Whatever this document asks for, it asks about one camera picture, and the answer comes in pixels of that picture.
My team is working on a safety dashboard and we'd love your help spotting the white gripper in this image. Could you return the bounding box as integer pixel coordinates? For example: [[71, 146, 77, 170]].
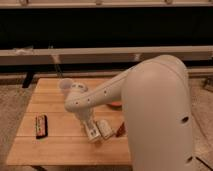
[[83, 120, 101, 142]]

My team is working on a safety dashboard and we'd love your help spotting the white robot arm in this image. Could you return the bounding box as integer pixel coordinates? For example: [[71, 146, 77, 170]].
[[65, 55, 196, 171]]

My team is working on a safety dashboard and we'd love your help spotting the orange ceramic bowl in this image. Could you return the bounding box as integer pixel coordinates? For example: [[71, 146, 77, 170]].
[[107, 103, 122, 109]]

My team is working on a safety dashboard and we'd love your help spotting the brown snack wrapper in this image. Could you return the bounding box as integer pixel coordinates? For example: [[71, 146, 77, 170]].
[[116, 123, 126, 137]]

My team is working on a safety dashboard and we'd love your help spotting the wooden table board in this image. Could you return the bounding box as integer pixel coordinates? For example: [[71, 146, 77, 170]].
[[6, 78, 131, 166]]

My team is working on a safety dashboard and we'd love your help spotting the dark candy bar pack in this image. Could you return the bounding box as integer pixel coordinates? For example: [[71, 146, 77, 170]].
[[36, 115, 48, 139]]

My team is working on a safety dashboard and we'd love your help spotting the white plastic cup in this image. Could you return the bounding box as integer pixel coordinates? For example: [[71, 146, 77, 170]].
[[58, 78, 73, 96]]

